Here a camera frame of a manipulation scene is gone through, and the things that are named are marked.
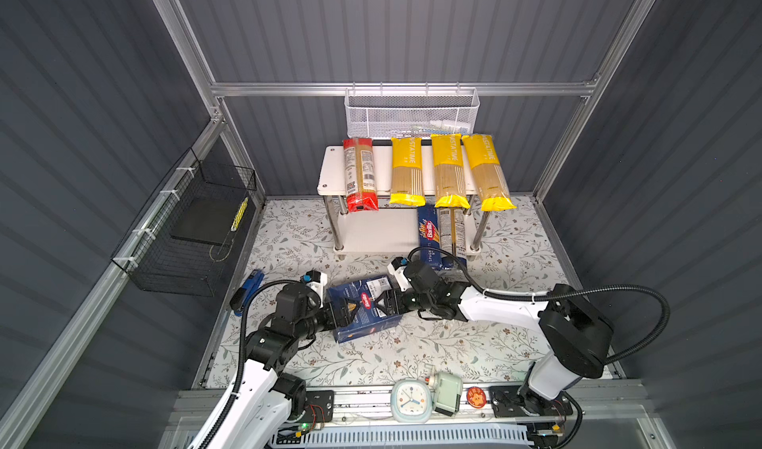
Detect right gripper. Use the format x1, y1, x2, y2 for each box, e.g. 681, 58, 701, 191
370, 286, 433, 315

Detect wide blue Barilla pasta box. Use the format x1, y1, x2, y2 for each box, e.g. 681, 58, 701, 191
327, 276, 402, 344

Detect narrow blue Barilla spaghetti box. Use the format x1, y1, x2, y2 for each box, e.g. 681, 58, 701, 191
417, 204, 443, 270

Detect blue-ended clear spaghetti bag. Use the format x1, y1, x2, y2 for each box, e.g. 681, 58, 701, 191
438, 208, 468, 270

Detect red-ended spaghetti bag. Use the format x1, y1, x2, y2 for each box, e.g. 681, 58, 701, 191
343, 139, 379, 213

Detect yellow Pastatime spaghetti bag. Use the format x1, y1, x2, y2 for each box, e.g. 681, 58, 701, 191
390, 137, 426, 207

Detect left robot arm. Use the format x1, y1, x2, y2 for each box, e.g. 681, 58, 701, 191
190, 279, 359, 448

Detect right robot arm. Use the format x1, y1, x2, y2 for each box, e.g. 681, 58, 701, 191
374, 258, 613, 403

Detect white two-tier shelf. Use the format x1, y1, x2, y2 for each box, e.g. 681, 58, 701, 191
317, 145, 496, 256

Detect mint alarm clock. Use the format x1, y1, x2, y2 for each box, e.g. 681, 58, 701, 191
390, 380, 434, 424

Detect mint green timer device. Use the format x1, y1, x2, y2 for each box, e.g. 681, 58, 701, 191
427, 372, 464, 417

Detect red round badge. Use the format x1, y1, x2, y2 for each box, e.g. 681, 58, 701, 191
466, 387, 488, 409

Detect yellow green marker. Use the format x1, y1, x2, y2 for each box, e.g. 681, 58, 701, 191
230, 197, 249, 233

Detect white tube in basket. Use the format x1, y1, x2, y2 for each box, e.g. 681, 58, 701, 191
430, 119, 471, 135

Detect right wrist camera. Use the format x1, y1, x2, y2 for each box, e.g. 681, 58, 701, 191
387, 256, 412, 292

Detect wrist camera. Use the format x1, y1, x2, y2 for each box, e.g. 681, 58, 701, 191
387, 256, 412, 292
301, 270, 329, 306

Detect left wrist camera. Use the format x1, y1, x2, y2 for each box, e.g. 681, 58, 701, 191
301, 270, 329, 306

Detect black corrugated left cable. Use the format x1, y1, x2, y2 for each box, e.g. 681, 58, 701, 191
195, 278, 311, 449

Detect black corrugated cable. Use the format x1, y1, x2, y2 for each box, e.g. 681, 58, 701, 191
195, 278, 311, 449
407, 245, 672, 367

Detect black corrugated right cable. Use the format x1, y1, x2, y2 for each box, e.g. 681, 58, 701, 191
407, 245, 672, 367

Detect blue handled tool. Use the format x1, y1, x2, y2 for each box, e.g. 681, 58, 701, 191
229, 270, 265, 317

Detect black wire basket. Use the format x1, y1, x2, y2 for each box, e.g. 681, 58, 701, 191
112, 152, 258, 297

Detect white wire mesh basket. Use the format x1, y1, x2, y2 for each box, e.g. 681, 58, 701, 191
343, 87, 480, 139

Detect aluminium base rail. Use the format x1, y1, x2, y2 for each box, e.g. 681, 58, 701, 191
171, 380, 647, 432

